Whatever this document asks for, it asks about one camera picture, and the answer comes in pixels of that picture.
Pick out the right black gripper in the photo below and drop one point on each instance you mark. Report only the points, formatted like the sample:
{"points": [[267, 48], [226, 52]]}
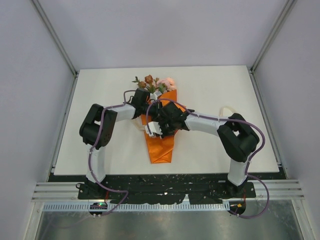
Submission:
{"points": [[163, 133]]}

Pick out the cream ribbon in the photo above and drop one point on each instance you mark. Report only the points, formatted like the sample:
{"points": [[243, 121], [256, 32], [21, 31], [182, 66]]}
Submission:
{"points": [[140, 121]]}

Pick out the fake flower bouquet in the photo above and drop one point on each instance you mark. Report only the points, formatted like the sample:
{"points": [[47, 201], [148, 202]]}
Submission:
{"points": [[154, 85]]}

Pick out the orange wrapping paper sheet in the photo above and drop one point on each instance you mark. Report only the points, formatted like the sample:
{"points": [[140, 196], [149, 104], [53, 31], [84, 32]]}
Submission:
{"points": [[160, 151]]}

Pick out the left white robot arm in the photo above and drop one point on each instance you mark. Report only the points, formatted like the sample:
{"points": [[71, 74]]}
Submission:
{"points": [[98, 125]]}

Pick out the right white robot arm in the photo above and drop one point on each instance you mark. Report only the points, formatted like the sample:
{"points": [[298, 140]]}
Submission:
{"points": [[237, 136]]}

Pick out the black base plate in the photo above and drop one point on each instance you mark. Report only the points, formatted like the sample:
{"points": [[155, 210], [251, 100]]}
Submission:
{"points": [[163, 189]]}

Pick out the left aluminium corner post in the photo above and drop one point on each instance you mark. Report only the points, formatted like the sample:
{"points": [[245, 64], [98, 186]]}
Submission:
{"points": [[53, 34]]}

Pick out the aluminium corner post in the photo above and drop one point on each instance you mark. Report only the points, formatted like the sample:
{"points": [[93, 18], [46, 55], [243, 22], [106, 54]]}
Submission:
{"points": [[53, 34], [273, 33]]}

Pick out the white slotted cable duct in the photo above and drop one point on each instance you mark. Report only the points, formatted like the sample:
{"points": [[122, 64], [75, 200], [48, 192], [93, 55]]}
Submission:
{"points": [[145, 207]]}

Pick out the aluminium frame rail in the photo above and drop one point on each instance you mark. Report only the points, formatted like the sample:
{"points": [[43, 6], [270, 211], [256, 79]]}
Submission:
{"points": [[283, 189]]}

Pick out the right aluminium corner post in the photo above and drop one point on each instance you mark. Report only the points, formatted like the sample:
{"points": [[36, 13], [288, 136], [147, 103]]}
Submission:
{"points": [[273, 33]]}

